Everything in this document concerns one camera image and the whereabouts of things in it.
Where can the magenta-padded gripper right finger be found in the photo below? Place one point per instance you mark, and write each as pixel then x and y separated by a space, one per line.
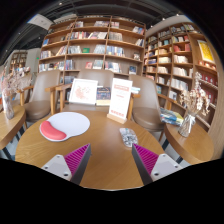
pixel 148 160

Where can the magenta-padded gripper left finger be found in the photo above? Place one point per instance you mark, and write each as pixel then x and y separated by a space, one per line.
pixel 75 160

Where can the transparent computer mouse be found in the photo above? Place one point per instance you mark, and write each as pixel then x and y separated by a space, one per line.
pixel 128 136

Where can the white mouse pad red rest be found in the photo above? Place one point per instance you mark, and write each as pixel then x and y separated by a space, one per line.
pixel 71 123

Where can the round wooden side table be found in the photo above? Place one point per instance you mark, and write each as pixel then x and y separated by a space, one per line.
pixel 190 146
pixel 11 126

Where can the stack of blue books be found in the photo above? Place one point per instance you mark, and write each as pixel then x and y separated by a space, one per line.
pixel 170 116

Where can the brown leather wooden armchair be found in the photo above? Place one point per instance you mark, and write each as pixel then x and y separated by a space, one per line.
pixel 41 90
pixel 101 75
pixel 146 106

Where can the white orange sign wooden base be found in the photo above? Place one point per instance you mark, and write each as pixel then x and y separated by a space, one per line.
pixel 119 98

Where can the white framed floral picture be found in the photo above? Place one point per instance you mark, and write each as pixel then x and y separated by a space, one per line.
pixel 83 91

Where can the dark cover book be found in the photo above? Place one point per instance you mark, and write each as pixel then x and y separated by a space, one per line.
pixel 103 95

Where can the light blue books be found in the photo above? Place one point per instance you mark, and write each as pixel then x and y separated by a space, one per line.
pixel 135 89

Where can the glass vase beige dried flowers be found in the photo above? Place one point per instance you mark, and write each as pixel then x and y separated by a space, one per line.
pixel 193 100

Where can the glass vase pink dried flowers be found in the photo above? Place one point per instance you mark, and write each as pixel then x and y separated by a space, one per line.
pixel 8 103

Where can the curved wooden bookshelf unit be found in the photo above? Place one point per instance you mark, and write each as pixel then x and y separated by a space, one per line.
pixel 180 56

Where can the distant wooden bookshelf unit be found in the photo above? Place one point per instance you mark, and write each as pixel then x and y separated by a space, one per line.
pixel 18 60

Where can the white ceiling air conditioner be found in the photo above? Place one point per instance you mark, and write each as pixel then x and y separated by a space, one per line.
pixel 40 21

